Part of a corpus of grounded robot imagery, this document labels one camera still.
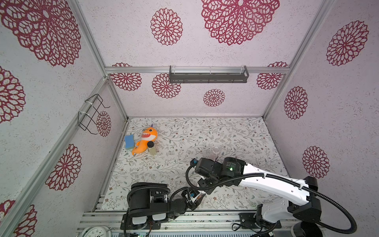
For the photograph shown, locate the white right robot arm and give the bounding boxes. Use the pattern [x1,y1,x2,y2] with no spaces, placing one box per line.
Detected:
[190,157,322,228]

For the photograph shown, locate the black capped square bottle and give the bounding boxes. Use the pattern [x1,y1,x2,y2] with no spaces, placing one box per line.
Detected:
[147,141,157,156]

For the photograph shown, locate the orange shark plush toy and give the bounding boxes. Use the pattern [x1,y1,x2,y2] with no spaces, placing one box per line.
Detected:
[132,127,158,156]

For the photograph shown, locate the blue green sponge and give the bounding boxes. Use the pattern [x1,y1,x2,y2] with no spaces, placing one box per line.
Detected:
[124,134,135,150]

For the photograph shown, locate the white dial gauge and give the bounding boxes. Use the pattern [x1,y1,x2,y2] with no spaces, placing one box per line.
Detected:
[78,226,112,237]

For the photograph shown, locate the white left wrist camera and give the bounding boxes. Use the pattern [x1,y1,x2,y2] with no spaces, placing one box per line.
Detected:
[190,190,206,205]

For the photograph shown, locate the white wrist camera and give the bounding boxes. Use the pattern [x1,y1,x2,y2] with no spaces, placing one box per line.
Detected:
[190,190,206,205]
[193,158,208,178]

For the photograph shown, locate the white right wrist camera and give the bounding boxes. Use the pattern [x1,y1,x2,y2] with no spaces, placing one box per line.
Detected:
[193,158,208,178]

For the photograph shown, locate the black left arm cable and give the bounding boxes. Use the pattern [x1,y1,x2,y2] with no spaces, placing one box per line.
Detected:
[122,182,190,237]

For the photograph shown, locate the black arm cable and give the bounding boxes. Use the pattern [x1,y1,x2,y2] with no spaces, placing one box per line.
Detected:
[122,182,190,237]
[186,164,357,235]

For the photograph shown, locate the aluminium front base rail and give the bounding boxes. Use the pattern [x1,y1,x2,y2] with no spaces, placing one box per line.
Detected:
[76,204,326,237]

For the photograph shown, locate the grey wall shelf rail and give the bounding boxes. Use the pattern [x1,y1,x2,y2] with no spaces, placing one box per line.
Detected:
[169,66,250,84]

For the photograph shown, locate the black wire wall rack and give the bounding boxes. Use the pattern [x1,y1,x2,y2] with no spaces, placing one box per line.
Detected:
[77,93,112,136]

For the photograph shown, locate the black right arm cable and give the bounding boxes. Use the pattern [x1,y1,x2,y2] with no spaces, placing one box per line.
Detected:
[186,164,357,235]

